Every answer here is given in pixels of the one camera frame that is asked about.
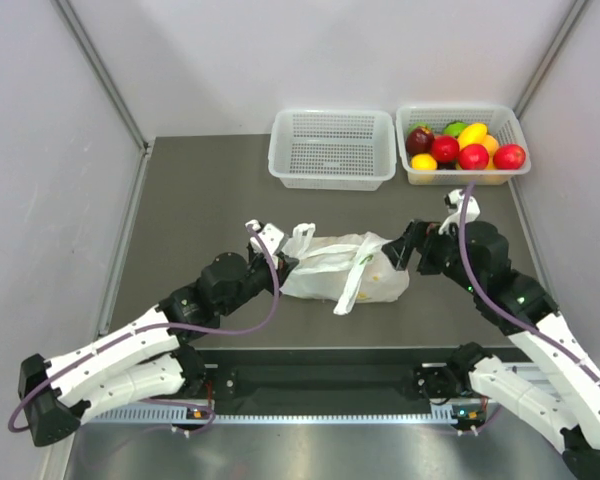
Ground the yellow mango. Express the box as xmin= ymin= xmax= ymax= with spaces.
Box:
xmin=457 ymin=122 xmax=488 ymax=150

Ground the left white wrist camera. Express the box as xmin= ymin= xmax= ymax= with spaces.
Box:
xmin=245 ymin=219 xmax=289 ymax=258

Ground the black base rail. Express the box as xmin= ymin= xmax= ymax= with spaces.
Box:
xmin=180 ymin=347 xmax=474 ymax=415

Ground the orange fruit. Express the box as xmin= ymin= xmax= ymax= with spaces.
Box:
xmin=481 ymin=134 xmax=499 ymax=157

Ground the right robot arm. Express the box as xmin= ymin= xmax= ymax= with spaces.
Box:
xmin=382 ymin=220 xmax=600 ymax=479

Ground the red apple right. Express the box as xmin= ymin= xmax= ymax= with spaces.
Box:
xmin=493 ymin=144 xmax=526 ymax=170

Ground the grey slotted cable duct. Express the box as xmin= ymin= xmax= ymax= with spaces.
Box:
xmin=88 ymin=402 xmax=486 ymax=426

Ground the white basket holding fruit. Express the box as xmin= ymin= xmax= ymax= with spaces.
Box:
xmin=396 ymin=103 xmax=531 ymax=185

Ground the dark red apple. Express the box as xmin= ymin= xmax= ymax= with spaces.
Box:
xmin=405 ymin=126 xmax=435 ymax=156

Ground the green lime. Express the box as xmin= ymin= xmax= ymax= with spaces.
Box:
xmin=443 ymin=121 xmax=468 ymax=138

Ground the red apple front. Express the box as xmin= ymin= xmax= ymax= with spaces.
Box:
xmin=457 ymin=144 xmax=489 ymax=170

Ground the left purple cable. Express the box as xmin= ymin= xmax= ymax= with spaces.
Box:
xmin=7 ymin=223 xmax=282 ymax=433

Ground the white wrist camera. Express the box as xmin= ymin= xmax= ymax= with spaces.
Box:
xmin=245 ymin=219 xmax=289 ymax=258
xmin=438 ymin=189 xmax=481 ymax=235

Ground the yellow lemon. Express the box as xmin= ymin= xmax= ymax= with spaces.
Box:
xmin=411 ymin=153 xmax=438 ymax=171

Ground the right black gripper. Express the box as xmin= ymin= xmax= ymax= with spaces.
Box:
xmin=383 ymin=218 xmax=483 ymax=294

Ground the empty white plastic basket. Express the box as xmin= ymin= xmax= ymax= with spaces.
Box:
xmin=268 ymin=109 xmax=397 ymax=191

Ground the white plastic bag with fruit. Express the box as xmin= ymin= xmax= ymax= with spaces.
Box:
xmin=281 ymin=223 xmax=410 ymax=316

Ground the red apple middle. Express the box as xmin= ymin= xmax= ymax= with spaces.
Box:
xmin=430 ymin=135 xmax=460 ymax=164

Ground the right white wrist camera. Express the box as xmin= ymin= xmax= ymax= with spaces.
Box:
xmin=438 ymin=189 xmax=481 ymax=235

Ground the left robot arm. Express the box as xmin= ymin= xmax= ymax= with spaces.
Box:
xmin=18 ymin=252 xmax=299 ymax=447

